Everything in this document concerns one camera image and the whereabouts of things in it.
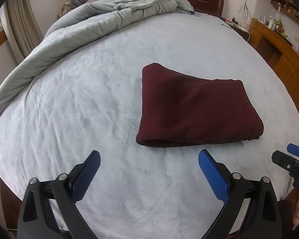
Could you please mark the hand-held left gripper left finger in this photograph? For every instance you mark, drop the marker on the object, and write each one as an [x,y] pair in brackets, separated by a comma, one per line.
[86,179]

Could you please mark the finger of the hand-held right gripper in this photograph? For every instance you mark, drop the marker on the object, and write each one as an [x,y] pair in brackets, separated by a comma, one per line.
[296,150]
[285,160]

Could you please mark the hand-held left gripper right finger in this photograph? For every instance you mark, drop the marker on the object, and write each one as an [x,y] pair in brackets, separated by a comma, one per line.
[213,179]

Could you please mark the maroon pants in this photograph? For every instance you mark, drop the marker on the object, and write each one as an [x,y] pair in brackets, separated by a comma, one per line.
[189,104]

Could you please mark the bed with white sheet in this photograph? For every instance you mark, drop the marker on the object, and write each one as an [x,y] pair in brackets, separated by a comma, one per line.
[89,92]

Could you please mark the wooden desk cabinet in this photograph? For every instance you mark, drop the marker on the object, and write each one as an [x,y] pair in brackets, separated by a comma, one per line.
[281,49]

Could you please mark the green toy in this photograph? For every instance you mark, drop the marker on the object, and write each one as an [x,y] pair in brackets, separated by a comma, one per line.
[280,27]

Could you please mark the white bottle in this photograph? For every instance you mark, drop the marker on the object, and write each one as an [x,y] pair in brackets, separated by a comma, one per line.
[271,22]

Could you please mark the bedside table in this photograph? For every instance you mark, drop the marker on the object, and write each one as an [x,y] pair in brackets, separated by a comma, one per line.
[240,31]

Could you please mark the grey duvet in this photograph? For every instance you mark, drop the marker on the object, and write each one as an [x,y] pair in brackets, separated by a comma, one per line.
[89,22]

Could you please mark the beige curtain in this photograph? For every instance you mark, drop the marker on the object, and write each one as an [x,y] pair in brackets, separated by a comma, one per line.
[22,22]

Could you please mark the patterned pillow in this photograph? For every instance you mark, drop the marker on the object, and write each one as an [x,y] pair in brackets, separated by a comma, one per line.
[72,5]

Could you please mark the wooden bed frame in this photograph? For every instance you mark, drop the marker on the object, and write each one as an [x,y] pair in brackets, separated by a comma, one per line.
[10,204]

